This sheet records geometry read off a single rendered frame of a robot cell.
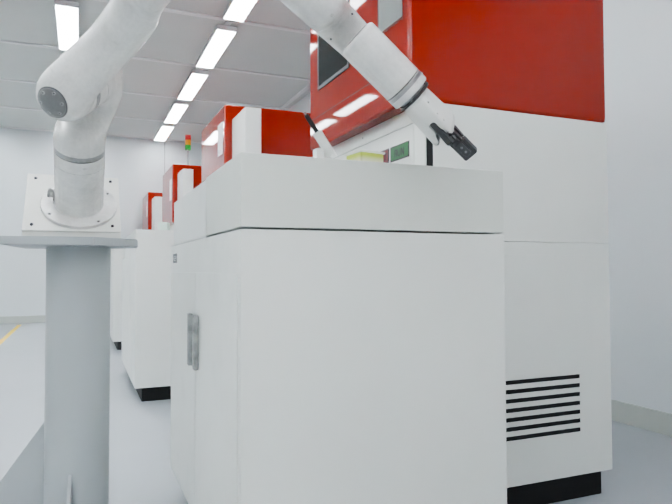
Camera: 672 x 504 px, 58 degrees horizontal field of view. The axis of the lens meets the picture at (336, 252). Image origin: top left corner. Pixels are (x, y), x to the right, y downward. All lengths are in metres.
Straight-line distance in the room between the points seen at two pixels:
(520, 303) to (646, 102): 1.53
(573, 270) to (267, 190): 1.18
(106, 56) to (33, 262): 8.28
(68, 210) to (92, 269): 0.16
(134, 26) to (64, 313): 0.75
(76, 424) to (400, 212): 0.99
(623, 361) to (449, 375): 1.93
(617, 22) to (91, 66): 2.61
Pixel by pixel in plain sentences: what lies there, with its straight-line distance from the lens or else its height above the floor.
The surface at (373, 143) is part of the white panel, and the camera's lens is 2.08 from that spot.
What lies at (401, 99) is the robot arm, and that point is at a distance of 1.22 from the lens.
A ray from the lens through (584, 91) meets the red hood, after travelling 2.20.
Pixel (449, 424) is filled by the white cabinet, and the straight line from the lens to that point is 1.41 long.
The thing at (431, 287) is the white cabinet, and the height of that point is 0.70.
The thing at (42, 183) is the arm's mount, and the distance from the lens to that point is 1.85.
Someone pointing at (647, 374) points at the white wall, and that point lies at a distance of 3.16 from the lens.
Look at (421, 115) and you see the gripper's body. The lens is 1.22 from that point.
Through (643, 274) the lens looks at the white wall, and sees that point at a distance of 3.13.
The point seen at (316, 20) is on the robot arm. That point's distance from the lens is 1.21.
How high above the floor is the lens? 0.74
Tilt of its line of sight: 2 degrees up
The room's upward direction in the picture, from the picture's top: straight up
